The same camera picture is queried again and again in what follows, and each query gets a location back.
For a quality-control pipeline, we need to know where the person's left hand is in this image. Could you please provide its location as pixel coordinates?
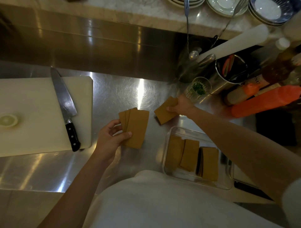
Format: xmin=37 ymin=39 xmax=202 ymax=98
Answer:
xmin=95 ymin=118 xmax=133 ymax=163

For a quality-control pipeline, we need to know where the person's right hand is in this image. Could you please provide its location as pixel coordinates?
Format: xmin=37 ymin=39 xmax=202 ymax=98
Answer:
xmin=166 ymin=94 xmax=199 ymax=118

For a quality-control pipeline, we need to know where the clear plastic tray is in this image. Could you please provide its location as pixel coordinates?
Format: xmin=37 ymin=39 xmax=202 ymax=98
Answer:
xmin=161 ymin=126 xmax=235 ymax=191

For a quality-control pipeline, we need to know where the stack of brown cards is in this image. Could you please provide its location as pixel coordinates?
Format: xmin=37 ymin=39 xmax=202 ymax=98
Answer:
xmin=196 ymin=147 xmax=219 ymax=182

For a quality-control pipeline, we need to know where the person's left forearm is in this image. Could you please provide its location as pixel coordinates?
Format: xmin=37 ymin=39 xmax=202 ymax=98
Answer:
xmin=37 ymin=151 xmax=113 ymax=228

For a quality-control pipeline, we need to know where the person's right forearm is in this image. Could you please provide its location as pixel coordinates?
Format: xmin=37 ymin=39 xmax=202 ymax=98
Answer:
xmin=190 ymin=107 xmax=301 ymax=207

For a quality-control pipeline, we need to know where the person's white shirt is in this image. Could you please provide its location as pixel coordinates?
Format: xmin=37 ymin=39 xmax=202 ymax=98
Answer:
xmin=82 ymin=170 xmax=301 ymax=228

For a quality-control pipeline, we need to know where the glass cup with green herbs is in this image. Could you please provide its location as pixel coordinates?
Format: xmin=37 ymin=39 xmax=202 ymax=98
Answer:
xmin=184 ymin=77 xmax=212 ymax=104

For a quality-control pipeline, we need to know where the steel utensil holder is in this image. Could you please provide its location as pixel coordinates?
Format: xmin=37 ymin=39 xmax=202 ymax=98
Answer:
xmin=208 ymin=54 xmax=249 ymax=95

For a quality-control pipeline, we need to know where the beige bottle with orange cap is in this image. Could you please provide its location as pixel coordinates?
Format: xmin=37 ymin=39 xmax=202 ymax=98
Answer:
xmin=224 ymin=82 xmax=260 ymax=106

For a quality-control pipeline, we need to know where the orange squeeze bottle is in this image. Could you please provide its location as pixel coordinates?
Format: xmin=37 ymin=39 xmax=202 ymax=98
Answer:
xmin=231 ymin=85 xmax=301 ymax=118

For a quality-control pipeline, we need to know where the white cylindrical rod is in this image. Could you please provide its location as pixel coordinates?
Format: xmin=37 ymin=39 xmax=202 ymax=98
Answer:
xmin=196 ymin=24 xmax=269 ymax=63

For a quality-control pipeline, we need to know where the white cutting board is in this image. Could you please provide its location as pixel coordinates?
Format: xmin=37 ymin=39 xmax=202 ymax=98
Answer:
xmin=0 ymin=76 xmax=94 ymax=157

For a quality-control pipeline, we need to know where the black container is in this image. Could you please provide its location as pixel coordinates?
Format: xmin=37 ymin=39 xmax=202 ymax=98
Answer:
xmin=255 ymin=112 xmax=298 ymax=147

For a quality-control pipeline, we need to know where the amber glass bottle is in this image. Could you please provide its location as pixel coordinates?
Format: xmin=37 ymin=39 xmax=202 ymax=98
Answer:
xmin=247 ymin=37 xmax=301 ymax=89

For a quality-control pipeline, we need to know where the blue striped fork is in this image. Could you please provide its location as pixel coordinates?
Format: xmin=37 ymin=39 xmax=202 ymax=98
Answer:
xmin=184 ymin=0 xmax=191 ymax=54

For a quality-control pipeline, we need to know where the lemon slice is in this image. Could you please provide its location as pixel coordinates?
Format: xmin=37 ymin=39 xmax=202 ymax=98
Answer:
xmin=0 ymin=114 xmax=19 ymax=128

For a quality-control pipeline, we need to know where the black bar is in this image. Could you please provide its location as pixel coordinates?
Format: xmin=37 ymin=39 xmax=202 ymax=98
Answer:
xmin=234 ymin=181 xmax=273 ymax=201

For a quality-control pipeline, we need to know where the stack of green leaf plates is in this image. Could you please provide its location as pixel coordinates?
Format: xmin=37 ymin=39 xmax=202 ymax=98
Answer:
xmin=167 ymin=0 xmax=205 ymax=9

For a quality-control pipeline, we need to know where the stack of white plates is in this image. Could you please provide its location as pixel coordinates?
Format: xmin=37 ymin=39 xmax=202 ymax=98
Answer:
xmin=206 ymin=0 xmax=249 ymax=17

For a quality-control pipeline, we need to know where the steel fork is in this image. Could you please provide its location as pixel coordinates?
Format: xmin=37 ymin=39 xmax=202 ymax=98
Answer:
xmin=210 ymin=0 xmax=246 ymax=49

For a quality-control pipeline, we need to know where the stack of patterned plates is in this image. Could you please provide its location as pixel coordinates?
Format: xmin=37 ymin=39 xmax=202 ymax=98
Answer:
xmin=248 ymin=0 xmax=294 ymax=26

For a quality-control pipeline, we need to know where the steel utensil handle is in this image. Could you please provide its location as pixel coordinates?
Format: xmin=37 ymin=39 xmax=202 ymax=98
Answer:
xmin=198 ymin=53 xmax=216 ymax=67

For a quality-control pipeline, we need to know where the red handled utensil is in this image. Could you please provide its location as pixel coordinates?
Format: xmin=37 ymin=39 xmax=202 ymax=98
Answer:
xmin=221 ymin=54 xmax=235 ymax=77

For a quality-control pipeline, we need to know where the black handled chef knife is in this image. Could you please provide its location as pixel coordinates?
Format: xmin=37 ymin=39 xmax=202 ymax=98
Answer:
xmin=50 ymin=67 xmax=81 ymax=153

